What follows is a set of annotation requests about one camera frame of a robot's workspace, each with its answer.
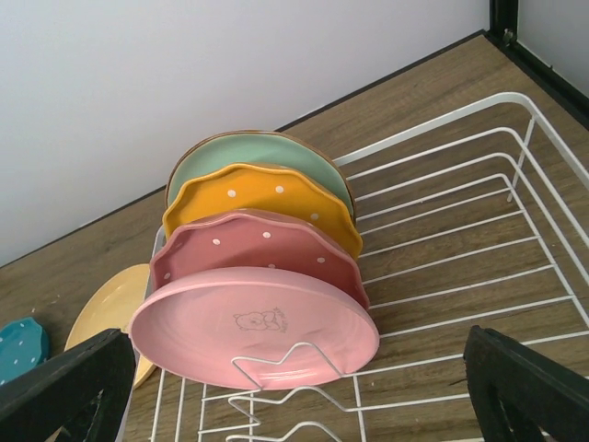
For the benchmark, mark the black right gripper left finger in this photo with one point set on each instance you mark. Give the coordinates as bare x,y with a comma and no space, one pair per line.
80,395

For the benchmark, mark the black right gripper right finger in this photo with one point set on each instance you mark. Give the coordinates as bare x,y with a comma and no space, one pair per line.
520,395

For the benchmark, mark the blue polka dot plate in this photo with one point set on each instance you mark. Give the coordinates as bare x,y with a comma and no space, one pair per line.
24,344

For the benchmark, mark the pale yellow plate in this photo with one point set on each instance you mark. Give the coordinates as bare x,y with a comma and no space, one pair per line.
112,305

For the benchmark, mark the light pink plate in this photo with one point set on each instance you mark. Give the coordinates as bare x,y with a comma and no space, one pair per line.
247,328

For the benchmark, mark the dark pink polka dot plate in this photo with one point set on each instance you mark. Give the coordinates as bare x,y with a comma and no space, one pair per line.
257,238

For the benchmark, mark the orange polka dot plate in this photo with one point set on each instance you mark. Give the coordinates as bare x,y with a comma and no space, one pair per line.
281,191

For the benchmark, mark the mint green plate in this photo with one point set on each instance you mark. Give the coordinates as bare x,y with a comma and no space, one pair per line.
259,147

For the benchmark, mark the white wire dish rack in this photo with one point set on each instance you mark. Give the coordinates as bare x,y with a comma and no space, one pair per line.
478,217

